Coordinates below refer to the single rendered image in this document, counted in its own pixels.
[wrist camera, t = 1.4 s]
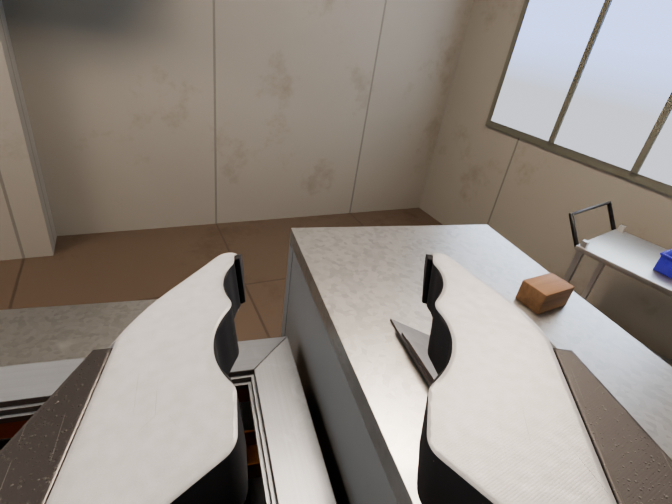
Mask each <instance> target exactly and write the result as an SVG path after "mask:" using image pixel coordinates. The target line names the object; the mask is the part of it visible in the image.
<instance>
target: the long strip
mask: <svg viewBox="0 0 672 504"><path fill-rule="evenodd" d="M254 370H255V376H256V382H257V387H258V393H259V398H260V404H261V410H262V415H263V421H264V426H265V432H266V437H267V443H268V449H269V454H270V460H271V465H272V471H273V477H274V482H275V488H276V493H277V499H278V504H337V503H336V500H335V496H334V493H333V489H332V486H331V483H330V479H329V476H328V472H327V469H326V465H325V462H324V459H323V455H322V452H321V448H320V445H319V442H318V438H317V435H316V431H315V428H314V425H313V421H312V418H311V414H310V411H309V408H308V404H307V401H306V397H305V394H304V391H303V387H302V384H301V380H300V377H299V374H298V370H297V367H296V363H295V360H294V356H293V353H292V350H291V346H290V343H289V339H288V336H287V337H286V338H285V339H284V340H283V341H282V342H281V343H280V344H279V345H278V346H277V347H276V348H275V349H274V350H273V351H272V352H271V353H270V354H269V355H268V356H267V357H266V358H265V359H264V360H263V361H262V362H261V363H260V364H259V365H258V366H257V367H256V368H255V369H254Z"/></svg>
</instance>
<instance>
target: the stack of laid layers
mask: <svg viewBox="0 0 672 504"><path fill-rule="evenodd" d="M228 376H229V377H230V379H231V380H232V382H233V384H234V385H235V387H236V390H240V389H247V388H248V392H249V399H250V405H251V412H252V418H253V425H254V431H255V438H256V444H257V450H258V457H259V463H260V470H261V476H262V483H263V489H264V496H265V502H266V504H278V499H277V493H276V488H275V482H274V477H273V471H272V465H271V460H270V454H269V449H268V443H267V437H266V432H265V426H264V421H263V415H262V410H261V404H260V398H259V393H258V387H257V382H256V376H255V370H247V371H240V372H232V373H229V375H228ZM49 397H50V396H47V397H39V398H31V399H24V400H16V401H8V402H1V403H0V424H4V423H11V422H18V421H25V420H29V419H30V418H31V417H32V416H33V414H34V413H35V412H36V411H37V410H38V409H39V408H40V407H41V406H42V405H43V404H44V403H45V402H46V401H47V400H48V398H49Z"/></svg>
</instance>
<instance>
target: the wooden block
mask: <svg viewBox="0 0 672 504"><path fill-rule="evenodd" d="M574 288H575V287H574V286H573V285H571V284H569V283H568V282H566V281H565V280H563V279H561V278H560V277H558V276H556V275H555V274H553V273H548V274H544V275H540V276H536V277H532V278H529V279H525V280H523V281H522V283H521V286H520V288H519V290H518V292H517V295H516V297H515V298H516V299H517V300H518V301H519V302H521V303H522V304H524V305H525V306H526V307H528V308H529V309H530V310H532V311H533V312H535V313H536V314H540V313H543V312H546V311H549V310H552V309H555V308H558V307H561V306H564V305H566V303H567V302H568V300H569V298H570V296H571V294H572V292H573V290H574Z"/></svg>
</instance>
